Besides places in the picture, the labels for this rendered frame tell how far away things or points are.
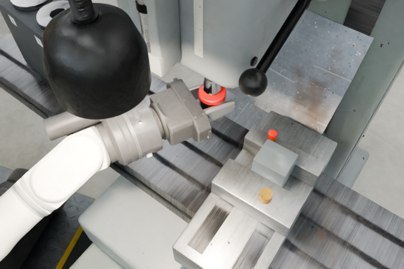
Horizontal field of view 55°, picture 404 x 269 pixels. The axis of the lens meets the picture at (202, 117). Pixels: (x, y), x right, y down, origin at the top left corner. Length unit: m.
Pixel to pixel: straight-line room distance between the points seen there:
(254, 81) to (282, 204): 0.33
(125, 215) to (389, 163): 1.55
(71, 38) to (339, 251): 0.64
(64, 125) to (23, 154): 1.56
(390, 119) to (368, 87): 1.33
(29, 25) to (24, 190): 0.41
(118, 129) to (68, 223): 0.89
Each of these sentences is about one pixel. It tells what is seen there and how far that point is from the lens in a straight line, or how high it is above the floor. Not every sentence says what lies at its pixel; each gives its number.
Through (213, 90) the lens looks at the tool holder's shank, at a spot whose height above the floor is 1.20.
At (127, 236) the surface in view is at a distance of 0.86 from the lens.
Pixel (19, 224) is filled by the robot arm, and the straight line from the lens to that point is 0.62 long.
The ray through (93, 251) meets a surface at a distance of 0.99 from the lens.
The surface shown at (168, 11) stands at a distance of 0.42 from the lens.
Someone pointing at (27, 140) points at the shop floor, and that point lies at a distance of 2.21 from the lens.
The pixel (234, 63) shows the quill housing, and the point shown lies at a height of 1.37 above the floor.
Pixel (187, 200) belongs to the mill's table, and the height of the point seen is 0.97.
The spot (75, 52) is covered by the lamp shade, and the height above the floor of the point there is 1.51.
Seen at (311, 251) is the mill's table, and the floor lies 0.97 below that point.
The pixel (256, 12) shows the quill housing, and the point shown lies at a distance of 0.40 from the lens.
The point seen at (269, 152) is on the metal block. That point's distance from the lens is 0.68.
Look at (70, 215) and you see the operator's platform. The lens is 1.46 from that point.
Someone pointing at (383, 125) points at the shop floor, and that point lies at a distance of 2.29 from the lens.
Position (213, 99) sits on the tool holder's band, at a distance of 0.64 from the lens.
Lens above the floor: 1.68
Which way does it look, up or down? 53 degrees down
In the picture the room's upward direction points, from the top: straight up
